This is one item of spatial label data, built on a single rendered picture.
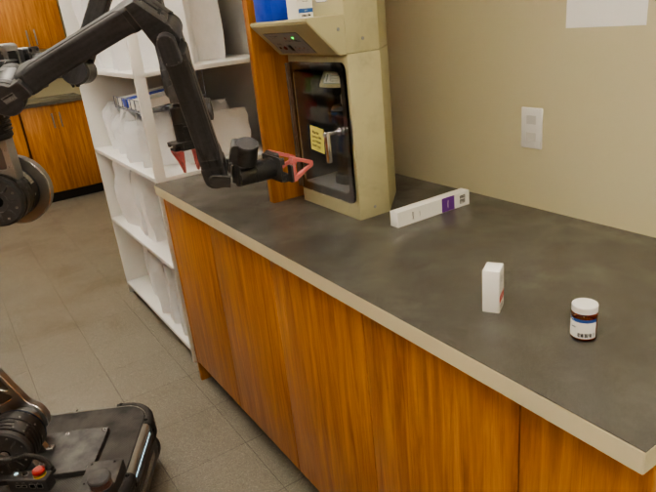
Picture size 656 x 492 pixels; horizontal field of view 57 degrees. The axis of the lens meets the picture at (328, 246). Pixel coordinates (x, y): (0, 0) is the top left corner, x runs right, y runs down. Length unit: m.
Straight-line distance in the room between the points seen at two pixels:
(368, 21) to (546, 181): 0.66
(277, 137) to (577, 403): 1.33
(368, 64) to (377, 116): 0.15
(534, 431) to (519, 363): 0.12
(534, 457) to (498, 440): 0.08
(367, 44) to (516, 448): 1.09
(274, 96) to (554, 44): 0.84
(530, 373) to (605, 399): 0.12
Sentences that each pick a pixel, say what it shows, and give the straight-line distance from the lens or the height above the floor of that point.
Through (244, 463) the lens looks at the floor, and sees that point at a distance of 2.39.
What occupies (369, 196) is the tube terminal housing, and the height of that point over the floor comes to 1.00.
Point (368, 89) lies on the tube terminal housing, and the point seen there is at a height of 1.31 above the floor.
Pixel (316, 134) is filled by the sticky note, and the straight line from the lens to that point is 1.85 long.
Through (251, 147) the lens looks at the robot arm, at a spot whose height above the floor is 1.23.
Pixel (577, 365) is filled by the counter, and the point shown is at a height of 0.94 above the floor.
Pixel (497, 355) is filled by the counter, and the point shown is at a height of 0.94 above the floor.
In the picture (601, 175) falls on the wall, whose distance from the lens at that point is 1.72.
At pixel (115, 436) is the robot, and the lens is 2.28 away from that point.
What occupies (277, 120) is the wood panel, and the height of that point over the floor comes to 1.21.
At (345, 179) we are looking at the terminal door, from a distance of 1.77.
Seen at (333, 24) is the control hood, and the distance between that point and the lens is 1.66.
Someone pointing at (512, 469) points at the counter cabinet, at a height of 0.72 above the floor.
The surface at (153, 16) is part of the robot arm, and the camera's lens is 1.36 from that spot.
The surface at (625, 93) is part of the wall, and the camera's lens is 1.65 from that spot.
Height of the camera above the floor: 1.53
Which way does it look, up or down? 21 degrees down
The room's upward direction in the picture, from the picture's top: 6 degrees counter-clockwise
